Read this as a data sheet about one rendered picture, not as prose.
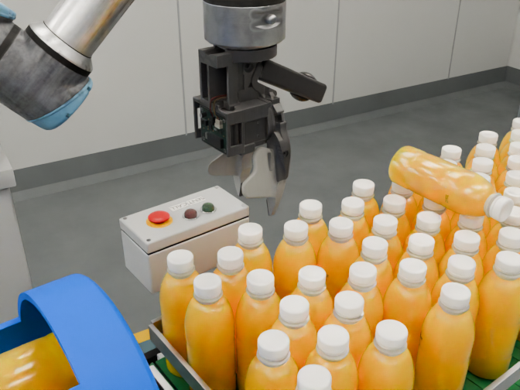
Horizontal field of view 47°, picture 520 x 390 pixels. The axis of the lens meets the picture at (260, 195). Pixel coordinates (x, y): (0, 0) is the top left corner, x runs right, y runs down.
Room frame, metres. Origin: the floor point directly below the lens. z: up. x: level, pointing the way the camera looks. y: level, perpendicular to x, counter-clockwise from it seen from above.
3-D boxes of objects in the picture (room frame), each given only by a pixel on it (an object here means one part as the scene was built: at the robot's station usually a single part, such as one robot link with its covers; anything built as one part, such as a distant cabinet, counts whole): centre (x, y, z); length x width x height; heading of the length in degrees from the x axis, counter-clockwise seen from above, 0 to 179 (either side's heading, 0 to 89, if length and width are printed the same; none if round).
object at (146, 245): (0.88, 0.13, 1.05); 0.20 x 0.10 x 0.10; 127
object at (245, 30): (0.66, 0.01, 1.47); 0.10 x 0.09 x 0.05; 37
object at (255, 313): (0.67, 0.00, 1.00); 0.07 x 0.07 x 0.19
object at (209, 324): (0.66, 0.07, 1.00); 0.07 x 0.07 x 0.19
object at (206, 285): (0.66, 0.07, 1.10); 0.04 x 0.04 x 0.02
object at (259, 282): (0.67, 0.00, 1.10); 0.04 x 0.04 x 0.02
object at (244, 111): (0.65, 0.02, 1.38); 0.09 x 0.08 x 0.12; 127
